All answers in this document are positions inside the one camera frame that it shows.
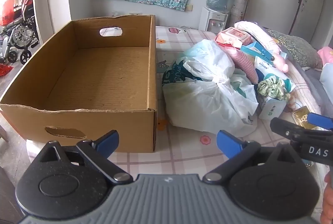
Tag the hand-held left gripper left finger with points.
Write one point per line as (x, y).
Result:
(109, 141)

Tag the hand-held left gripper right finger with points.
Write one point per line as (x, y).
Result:
(229, 143)

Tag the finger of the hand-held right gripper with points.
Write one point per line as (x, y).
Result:
(321, 121)
(285, 125)

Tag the white cotton pad pack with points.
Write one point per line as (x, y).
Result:
(265, 67)

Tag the brown cardboard box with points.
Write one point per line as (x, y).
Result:
(109, 73)

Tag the pink textured sponge pad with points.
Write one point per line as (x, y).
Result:
(243, 64)

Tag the blue and white carton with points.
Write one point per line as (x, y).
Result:
(256, 49)

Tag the person's right hand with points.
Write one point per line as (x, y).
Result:
(329, 195)

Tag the gold packet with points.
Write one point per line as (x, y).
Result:
(303, 117)

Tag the small white blue box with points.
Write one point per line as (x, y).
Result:
(271, 109)

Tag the green scrunchie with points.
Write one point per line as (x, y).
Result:
(273, 88)

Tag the plaid floral bed sheet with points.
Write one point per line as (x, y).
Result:
(187, 151)

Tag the light blue cloth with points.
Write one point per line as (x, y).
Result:
(327, 75)

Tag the white plastic bag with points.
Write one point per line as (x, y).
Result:
(208, 99)

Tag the grey floral pillow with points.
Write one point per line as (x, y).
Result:
(296, 47)

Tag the pink tissue pack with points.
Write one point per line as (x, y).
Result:
(232, 36)

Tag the white water dispenser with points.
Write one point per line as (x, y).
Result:
(213, 19)

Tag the red cloth on floor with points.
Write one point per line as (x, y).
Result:
(5, 70)

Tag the patterned rolled mat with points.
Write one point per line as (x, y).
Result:
(242, 5)

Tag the folded wheelchair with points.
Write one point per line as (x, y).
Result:
(22, 28)

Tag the red plastic bag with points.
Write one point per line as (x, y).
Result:
(7, 13)

